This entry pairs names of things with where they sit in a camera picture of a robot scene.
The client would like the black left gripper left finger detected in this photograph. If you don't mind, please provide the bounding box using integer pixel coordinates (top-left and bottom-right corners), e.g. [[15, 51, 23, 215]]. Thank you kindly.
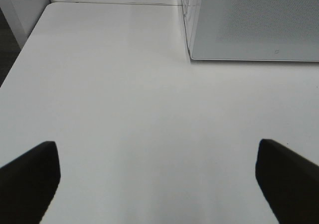
[[0, 141, 61, 224]]

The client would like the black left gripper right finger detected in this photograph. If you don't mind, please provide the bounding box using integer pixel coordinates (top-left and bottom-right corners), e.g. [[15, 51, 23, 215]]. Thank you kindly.
[[255, 139, 319, 224]]

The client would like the white microwave oven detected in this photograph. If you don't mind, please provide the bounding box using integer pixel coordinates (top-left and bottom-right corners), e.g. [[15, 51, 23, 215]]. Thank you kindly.
[[174, 0, 319, 63]]

